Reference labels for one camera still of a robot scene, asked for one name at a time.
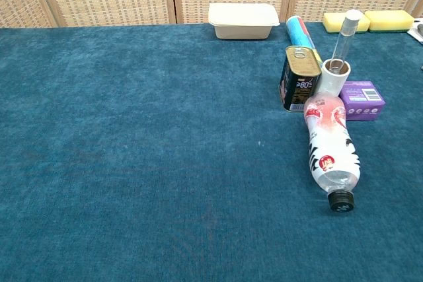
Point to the clear test tube white cap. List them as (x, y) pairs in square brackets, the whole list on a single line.
[(347, 31)]

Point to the white cardboard roll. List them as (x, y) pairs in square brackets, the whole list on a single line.
[(330, 83)]

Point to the blue velvet table cloth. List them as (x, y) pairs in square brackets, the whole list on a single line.
[(132, 130)]

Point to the black luncheon meat can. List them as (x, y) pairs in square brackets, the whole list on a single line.
[(297, 87)]

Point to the beige lidded food container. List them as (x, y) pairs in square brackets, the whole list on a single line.
[(243, 21)]

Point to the white labelled plastic bottle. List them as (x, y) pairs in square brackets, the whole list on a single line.
[(330, 150)]

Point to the blue cling wrap roll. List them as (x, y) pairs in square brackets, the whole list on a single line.
[(299, 34)]

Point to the purple soap box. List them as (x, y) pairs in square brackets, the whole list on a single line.
[(363, 103)]

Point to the yellow sponge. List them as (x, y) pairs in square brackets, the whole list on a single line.
[(333, 22), (390, 20)]

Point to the correction tape blister pack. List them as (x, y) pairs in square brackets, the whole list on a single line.
[(418, 32)]

